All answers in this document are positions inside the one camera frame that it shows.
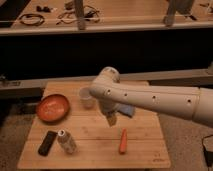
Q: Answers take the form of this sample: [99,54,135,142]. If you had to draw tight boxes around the clear plastic bottle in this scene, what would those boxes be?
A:
[57,130,77,154]

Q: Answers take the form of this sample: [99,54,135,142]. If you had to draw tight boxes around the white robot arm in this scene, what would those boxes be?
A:
[89,67,213,128]

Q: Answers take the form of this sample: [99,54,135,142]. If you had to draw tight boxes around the orange carrot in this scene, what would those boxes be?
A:
[119,129,127,154]

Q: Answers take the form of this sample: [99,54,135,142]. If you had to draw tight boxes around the clear plastic cup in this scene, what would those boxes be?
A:
[79,87,94,109]

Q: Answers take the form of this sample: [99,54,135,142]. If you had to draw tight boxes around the wooden cutting board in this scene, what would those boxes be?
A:
[18,81,171,169]

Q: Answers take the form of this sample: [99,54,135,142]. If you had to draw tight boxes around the orange plate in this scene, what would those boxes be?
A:
[36,94,70,122]

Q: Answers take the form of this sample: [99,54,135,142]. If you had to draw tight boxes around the black rectangular block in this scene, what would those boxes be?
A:
[38,131,57,156]

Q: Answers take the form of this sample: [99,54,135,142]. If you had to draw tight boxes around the tangled cables on bench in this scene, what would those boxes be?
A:
[55,1,101,25]

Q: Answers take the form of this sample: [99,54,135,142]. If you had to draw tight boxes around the grey metal post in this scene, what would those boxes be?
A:
[163,0,195,27]
[74,0,86,30]

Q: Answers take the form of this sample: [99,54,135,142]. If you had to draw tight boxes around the grey metal post right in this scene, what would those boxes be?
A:
[163,0,195,27]

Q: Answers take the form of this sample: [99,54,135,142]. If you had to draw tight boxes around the black coiled cable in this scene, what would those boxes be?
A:
[17,13,46,27]

